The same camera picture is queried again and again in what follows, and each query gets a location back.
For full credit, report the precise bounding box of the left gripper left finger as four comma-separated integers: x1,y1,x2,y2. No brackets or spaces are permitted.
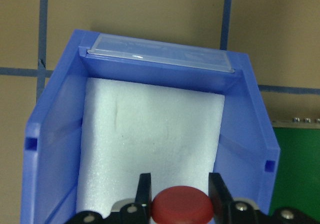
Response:
135,173,152,223

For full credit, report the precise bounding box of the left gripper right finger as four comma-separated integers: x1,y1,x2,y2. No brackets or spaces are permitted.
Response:
208,172,234,223

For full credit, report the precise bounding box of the white foam pad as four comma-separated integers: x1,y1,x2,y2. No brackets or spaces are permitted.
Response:
76,78,225,216

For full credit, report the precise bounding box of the red emergency stop button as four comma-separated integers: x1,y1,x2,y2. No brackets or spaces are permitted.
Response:
151,186,214,223

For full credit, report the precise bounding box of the blue source bin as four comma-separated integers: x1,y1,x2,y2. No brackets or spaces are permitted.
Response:
20,30,280,223

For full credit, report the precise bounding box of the green conveyor belt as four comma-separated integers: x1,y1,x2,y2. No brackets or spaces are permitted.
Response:
269,123,320,220

